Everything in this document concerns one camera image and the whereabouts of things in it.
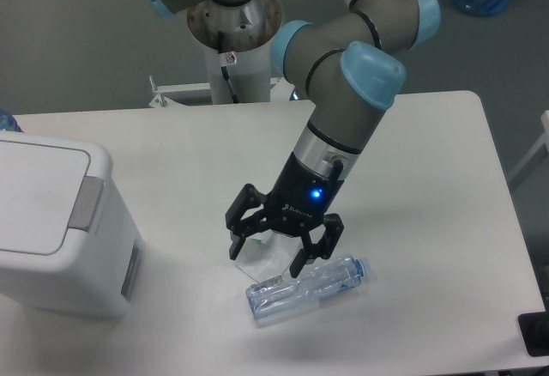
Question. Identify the crumpled white plastic wrapper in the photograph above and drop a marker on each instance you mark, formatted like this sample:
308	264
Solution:
266	255

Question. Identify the black device at table edge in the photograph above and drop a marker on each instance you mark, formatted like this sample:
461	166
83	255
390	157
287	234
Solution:
534	329

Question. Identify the crushed clear plastic bottle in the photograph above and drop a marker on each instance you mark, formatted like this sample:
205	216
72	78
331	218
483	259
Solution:
282	297

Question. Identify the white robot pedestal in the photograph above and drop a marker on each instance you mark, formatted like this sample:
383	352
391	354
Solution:
236	44

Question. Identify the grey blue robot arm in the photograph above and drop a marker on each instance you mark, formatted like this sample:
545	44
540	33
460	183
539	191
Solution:
347	68

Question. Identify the white frame at right edge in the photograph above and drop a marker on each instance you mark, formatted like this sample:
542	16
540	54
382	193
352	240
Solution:
532	159

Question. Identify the blue patterned object left edge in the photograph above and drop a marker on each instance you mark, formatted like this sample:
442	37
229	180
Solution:
8	122

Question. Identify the white trash can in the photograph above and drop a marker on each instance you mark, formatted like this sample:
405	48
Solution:
68	241

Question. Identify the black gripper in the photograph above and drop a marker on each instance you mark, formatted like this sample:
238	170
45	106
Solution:
295	206

